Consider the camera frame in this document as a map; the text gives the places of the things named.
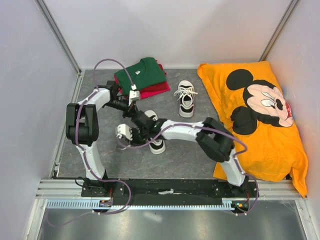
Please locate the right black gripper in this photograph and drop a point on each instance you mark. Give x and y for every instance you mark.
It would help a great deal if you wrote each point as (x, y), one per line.
(134, 141)

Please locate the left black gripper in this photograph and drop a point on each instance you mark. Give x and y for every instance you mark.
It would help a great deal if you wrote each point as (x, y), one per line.
(130, 109)

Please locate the black white sneaker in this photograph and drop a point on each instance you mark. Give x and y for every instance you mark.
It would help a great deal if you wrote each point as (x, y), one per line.
(186, 96)
(157, 146)

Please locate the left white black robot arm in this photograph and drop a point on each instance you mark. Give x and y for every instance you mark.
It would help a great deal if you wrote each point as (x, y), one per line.
(82, 128)

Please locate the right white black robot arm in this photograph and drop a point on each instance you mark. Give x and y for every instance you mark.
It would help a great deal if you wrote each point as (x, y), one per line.
(216, 142)

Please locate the pink folded t-shirt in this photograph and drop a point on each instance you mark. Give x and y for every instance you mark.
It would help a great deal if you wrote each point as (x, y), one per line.
(143, 94)

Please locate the dark red folded t-shirt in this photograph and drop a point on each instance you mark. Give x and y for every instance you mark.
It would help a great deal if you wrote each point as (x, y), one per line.
(156, 87)

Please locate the green folded t-shirt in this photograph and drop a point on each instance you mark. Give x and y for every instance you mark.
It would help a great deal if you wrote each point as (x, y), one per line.
(145, 73)

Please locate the black white sneaker tied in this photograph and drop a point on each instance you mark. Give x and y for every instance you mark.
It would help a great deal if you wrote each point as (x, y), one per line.
(186, 96)

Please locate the white tape scrap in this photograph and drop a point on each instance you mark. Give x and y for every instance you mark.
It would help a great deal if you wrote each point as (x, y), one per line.
(169, 192)

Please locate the orange Mickey Mouse pillow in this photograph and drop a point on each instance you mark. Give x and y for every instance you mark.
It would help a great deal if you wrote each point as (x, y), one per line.
(251, 105)

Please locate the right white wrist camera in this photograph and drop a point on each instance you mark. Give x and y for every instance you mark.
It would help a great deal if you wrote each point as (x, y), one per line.
(124, 131)

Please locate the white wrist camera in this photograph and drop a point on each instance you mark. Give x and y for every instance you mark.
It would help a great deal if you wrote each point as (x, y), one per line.
(134, 95)
(124, 131)

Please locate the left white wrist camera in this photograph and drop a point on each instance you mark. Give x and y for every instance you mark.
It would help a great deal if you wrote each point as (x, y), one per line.
(134, 95)

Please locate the grey slotted cable duct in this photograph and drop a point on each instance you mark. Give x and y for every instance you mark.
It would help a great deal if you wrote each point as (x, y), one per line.
(224, 204)

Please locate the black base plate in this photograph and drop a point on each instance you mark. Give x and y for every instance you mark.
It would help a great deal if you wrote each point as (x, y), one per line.
(140, 190)

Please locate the left aluminium corner post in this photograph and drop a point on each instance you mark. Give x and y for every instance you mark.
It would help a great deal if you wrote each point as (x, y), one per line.
(58, 34)

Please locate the aluminium corner post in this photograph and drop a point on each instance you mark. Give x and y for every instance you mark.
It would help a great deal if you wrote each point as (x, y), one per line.
(279, 29)
(58, 34)

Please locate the right aluminium corner post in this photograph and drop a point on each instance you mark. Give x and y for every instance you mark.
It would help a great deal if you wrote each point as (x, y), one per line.
(279, 29)

